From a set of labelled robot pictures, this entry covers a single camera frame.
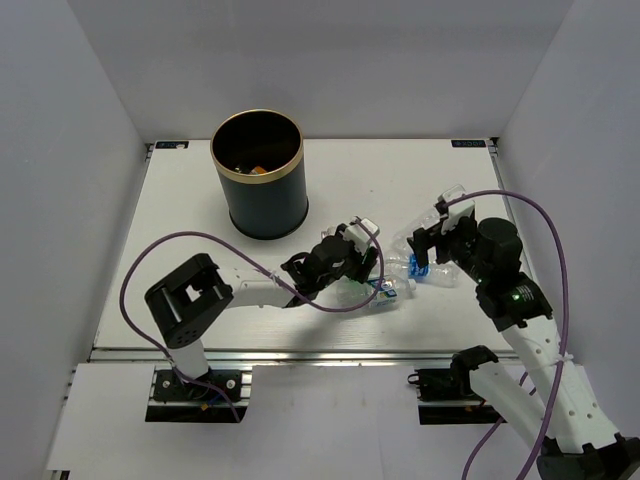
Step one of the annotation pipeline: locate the aluminium rail front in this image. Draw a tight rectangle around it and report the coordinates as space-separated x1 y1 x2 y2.
89 348 453 367

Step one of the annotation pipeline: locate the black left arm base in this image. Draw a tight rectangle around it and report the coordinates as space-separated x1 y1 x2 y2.
145 369 251 424

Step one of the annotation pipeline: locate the blue sticker left corner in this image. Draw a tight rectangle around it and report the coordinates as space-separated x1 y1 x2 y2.
154 140 189 150

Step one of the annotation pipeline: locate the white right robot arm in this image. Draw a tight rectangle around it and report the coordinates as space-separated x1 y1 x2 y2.
407 194 639 479

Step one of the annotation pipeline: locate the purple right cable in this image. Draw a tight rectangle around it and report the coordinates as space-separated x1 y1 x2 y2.
439 189 571 480

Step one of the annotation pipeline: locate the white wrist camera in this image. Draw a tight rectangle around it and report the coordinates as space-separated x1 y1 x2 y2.
342 217 380 255
434 184 475 234

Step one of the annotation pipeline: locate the blue sticker corner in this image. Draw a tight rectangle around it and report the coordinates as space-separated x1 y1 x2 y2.
154 140 189 150
451 139 486 148

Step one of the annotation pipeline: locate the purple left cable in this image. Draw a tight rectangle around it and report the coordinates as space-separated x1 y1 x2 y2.
118 215 386 421

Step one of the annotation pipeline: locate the blue sticker right corner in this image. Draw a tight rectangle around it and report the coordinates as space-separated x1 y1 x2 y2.
451 139 486 148

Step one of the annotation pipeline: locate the dark bin with gold rim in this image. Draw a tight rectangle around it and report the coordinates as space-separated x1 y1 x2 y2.
210 109 309 240

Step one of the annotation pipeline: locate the clear jar with silver lid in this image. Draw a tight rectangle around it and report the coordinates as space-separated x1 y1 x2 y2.
321 226 338 239

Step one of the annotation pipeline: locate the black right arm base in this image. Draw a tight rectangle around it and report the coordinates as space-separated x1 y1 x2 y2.
407 345 499 426

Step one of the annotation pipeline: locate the green plastic bottle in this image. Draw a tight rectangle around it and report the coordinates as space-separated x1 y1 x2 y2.
362 247 379 276

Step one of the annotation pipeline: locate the purple cable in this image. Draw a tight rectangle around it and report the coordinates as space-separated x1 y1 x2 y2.
118 215 386 421
439 189 571 480

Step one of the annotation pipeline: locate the clear bottle green white label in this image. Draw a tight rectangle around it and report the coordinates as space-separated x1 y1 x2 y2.
336 274 417 310

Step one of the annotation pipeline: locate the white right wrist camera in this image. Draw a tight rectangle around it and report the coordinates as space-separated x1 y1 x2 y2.
434 184 475 234

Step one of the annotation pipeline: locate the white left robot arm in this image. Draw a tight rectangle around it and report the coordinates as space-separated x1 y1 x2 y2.
144 218 379 399

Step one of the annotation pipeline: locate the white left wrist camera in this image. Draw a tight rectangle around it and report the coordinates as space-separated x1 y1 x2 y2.
342 217 380 255

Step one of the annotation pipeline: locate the orange plastic bottle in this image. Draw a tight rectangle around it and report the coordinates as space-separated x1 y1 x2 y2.
250 166 268 175

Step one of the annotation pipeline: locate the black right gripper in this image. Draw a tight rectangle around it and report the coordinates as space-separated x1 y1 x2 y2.
407 212 491 284

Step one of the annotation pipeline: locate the clear bottle blue label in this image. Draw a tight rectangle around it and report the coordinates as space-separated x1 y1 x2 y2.
385 251 459 288

